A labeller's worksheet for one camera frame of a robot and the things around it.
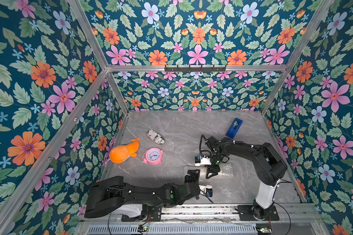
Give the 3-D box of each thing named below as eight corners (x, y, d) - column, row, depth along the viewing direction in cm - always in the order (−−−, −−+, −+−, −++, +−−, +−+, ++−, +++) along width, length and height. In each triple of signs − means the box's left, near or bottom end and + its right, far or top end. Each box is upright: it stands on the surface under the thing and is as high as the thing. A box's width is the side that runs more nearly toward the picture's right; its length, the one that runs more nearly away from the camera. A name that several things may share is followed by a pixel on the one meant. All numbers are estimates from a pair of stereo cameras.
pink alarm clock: (143, 164, 93) (141, 161, 91) (146, 150, 100) (144, 147, 97) (162, 164, 93) (161, 161, 91) (163, 150, 100) (163, 147, 97)
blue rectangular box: (225, 135, 108) (227, 129, 102) (233, 121, 116) (236, 116, 111) (233, 139, 105) (235, 133, 100) (241, 125, 114) (244, 119, 108)
